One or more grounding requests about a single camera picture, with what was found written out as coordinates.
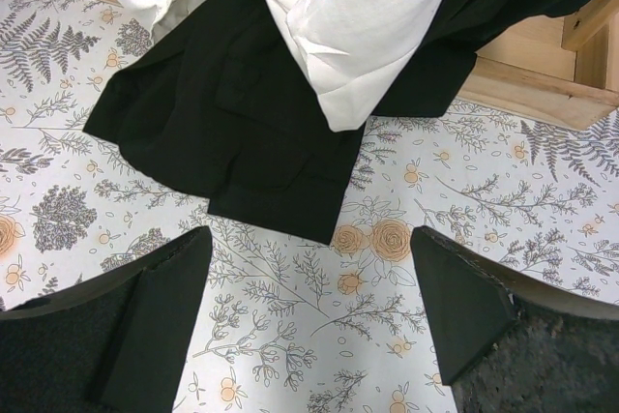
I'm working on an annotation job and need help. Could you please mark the wooden clothes rack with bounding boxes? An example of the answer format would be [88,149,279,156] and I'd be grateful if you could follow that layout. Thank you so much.
[47,0,619,132]

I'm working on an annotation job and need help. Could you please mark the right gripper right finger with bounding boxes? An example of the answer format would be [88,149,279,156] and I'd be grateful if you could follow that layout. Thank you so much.
[410,226,618,412]

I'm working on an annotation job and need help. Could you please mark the floral table mat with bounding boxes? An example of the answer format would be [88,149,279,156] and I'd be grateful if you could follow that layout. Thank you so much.
[1,0,618,412]

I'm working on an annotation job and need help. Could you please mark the black shirt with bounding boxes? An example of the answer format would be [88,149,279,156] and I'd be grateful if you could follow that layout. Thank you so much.
[84,0,589,244]

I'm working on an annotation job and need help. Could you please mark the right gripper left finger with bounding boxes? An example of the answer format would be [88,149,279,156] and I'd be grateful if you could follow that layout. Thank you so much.
[1,226,213,412]

